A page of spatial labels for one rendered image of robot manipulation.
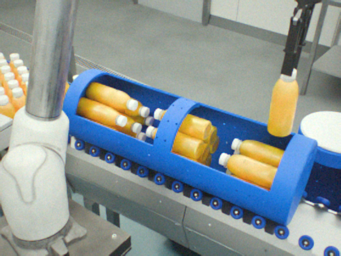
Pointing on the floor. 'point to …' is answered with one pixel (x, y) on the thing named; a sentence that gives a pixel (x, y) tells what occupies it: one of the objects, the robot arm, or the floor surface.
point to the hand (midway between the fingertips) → (291, 60)
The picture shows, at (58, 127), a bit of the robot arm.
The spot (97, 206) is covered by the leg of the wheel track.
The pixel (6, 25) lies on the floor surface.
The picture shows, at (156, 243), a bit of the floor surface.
